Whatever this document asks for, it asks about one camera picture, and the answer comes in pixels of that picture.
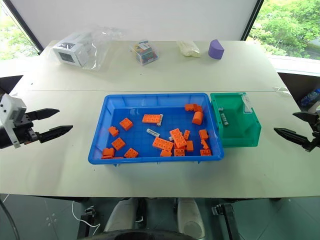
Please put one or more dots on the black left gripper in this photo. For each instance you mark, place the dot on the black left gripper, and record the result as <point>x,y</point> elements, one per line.
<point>24,128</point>

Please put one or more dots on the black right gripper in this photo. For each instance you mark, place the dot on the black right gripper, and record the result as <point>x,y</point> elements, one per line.
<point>314,142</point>

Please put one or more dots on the white label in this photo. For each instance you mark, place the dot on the white label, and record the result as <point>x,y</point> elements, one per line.
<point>247,105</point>

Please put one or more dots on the green plastic bin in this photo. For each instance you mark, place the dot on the green plastic bin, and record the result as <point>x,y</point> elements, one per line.
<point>235,132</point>

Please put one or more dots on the white box in plastic bag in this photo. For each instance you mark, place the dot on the white box in plastic bag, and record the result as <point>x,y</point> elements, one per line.
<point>100,50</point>

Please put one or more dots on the clear box of coloured pieces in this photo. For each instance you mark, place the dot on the clear box of coloured pieces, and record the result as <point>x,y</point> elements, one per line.
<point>145,52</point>

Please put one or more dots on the clear water bottle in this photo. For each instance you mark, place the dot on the clear water bottle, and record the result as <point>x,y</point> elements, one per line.
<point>309,97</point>

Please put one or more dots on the orange plastic sloped brick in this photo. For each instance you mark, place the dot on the orange plastic sloped brick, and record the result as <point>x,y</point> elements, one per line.
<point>197,118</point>

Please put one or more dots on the blue plastic tray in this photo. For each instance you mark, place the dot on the blue plastic tray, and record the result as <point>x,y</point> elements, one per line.
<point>155,135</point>

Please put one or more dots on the black metal stand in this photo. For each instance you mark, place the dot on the black metal stand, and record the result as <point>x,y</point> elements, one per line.
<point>228,220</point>
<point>86,222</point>

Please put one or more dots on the purple half-round foam block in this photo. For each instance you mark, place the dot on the purple half-round foam block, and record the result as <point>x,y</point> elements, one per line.
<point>215,50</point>

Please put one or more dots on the white robot leg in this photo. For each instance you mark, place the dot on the white robot leg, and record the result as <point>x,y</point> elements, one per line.
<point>189,217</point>
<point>120,215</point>

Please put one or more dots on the white crumpled plastic bag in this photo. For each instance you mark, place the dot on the white crumpled plastic bag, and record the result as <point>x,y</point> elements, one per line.
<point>188,48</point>

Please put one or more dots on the dark window frame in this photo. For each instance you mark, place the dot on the dark window frame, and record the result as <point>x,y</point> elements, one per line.
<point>252,20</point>
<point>26,26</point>

